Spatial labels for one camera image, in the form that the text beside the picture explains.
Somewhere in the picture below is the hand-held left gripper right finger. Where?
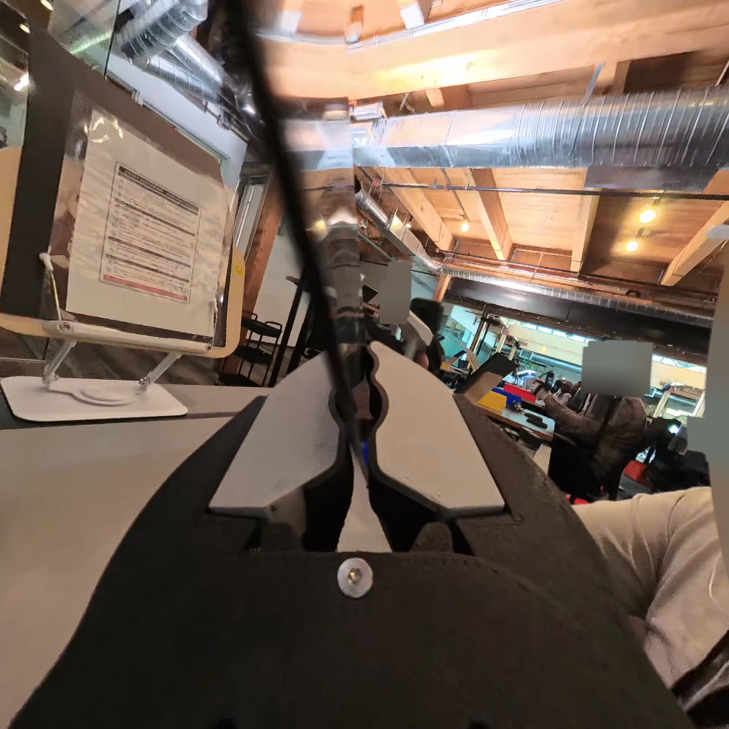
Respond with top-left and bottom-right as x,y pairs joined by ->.
367,341 -> 508,553

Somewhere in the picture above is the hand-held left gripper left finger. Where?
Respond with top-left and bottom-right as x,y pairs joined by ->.
208,352 -> 357,552

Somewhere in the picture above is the grey desk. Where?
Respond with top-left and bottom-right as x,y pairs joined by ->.
0,383 -> 354,729

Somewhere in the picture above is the wooden work table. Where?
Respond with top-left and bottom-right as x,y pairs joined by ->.
477,393 -> 556,445

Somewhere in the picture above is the black metal cart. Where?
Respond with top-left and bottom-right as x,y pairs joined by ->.
219,312 -> 286,388

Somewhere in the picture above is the white document stand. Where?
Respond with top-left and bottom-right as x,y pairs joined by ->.
0,253 -> 216,423

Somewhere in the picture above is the laminated instruction sheet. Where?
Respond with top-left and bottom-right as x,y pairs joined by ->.
65,111 -> 234,337

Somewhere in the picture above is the person in white shirt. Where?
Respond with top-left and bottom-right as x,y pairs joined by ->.
570,487 -> 729,724

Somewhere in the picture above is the instruction sheet display stand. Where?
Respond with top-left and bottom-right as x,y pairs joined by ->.
0,34 -> 246,360

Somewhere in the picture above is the silver ventilation duct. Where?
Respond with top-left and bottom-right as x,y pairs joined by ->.
117,0 -> 257,140
353,85 -> 729,191

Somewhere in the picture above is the black shoulder strap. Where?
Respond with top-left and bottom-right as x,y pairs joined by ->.
669,644 -> 729,715

